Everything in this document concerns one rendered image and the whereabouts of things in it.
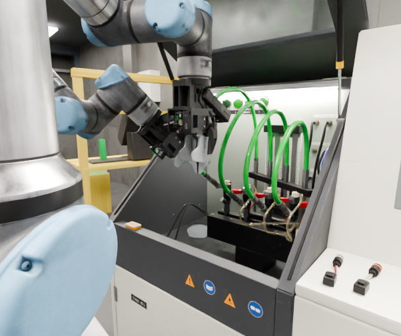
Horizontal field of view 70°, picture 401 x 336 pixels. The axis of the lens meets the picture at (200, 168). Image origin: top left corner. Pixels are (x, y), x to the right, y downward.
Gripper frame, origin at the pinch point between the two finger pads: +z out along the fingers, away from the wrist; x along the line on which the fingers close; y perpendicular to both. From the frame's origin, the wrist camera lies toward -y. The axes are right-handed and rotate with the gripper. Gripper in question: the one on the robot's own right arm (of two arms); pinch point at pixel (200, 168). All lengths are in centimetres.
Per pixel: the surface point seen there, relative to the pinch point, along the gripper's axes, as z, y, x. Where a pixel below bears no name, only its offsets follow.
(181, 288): 37.0, -3.1, -9.7
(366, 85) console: -20.2, -35.4, 26.9
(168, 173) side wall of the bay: 11, -31, -43
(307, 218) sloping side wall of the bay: 12.5, -16.7, 20.3
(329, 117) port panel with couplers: -12, -57, 12
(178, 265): 30.1, -3.1, -10.6
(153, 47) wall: -114, -259, -307
